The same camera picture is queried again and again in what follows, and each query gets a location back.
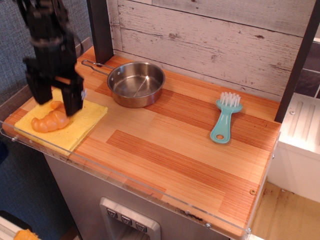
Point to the orange object bottom left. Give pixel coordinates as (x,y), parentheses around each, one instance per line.
(25,234)

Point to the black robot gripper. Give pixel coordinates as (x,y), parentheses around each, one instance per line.
(54,66)

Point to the clear acrylic edge guard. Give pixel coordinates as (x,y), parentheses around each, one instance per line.
(178,166)

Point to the steel pan with handle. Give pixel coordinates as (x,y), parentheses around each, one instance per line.
(133,85)

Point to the dark left shelf post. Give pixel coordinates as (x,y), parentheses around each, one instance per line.
(100,30)

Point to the yellow folded cloth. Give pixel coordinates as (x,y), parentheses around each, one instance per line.
(64,140)

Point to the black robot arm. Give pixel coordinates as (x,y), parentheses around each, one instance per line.
(47,21)

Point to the silver dispenser button panel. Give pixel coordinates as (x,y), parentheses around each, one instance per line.
(123,223)

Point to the dark right shelf post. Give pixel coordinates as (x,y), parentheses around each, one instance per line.
(303,52)

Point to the teal brush white bristles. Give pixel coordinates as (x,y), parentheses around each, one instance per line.
(228,104)

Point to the dark shelf post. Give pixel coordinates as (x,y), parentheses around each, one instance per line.
(100,30)
(303,52)

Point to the orange plastic croissant toy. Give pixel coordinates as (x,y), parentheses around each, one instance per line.
(56,119)

